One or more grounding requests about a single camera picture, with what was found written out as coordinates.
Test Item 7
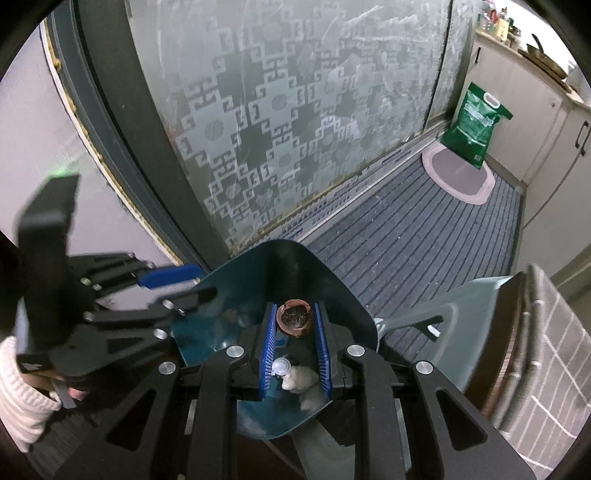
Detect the green rice bag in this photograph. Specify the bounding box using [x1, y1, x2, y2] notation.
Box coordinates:
[441, 82, 514, 169]

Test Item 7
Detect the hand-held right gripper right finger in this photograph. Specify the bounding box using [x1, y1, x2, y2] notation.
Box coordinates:
[314, 300, 539, 480]

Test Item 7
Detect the person's left hand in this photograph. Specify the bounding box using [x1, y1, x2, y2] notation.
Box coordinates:
[21, 369, 89, 403]

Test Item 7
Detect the person's left forearm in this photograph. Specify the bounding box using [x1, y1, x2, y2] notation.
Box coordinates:
[0, 336, 63, 455]

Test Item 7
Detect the teal plastic dustpan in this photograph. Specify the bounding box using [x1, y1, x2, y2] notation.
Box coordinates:
[168, 239, 380, 439]

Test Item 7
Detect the cream kitchen cabinet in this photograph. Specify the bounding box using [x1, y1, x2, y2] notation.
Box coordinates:
[471, 28, 591, 296]

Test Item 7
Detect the row of condiment bottles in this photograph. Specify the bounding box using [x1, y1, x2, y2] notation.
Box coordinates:
[480, 0, 522, 47]

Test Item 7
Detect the metal frying pan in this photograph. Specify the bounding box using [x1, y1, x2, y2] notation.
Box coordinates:
[525, 34, 570, 78]

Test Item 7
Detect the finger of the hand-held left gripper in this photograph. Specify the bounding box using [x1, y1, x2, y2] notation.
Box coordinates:
[76, 251, 203, 295]
[51, 285, 219, 376]

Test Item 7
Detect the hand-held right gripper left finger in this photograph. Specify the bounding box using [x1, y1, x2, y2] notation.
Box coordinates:
[53, 301, 280, 480]

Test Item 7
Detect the white tissue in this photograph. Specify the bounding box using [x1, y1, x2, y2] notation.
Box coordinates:
[281, 366, 324, 412]

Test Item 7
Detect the grey striped floor mat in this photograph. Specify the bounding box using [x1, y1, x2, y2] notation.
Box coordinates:
[300, 152, 525, 356]

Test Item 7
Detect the grey checked tablecloth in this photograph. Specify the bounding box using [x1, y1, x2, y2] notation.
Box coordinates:
[489, 264, 583, 472]

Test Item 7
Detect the frosted patterned glass door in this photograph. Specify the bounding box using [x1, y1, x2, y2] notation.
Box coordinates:
[431, 0, 481, 126]
[46, 0, 454, 282]

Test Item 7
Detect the oval grey pink mat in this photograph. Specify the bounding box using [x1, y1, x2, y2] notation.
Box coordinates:
[421, 141, 496, 206]

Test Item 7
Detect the brown round fruit shell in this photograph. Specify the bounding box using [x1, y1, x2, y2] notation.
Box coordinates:
[276, 299, 315, 337]

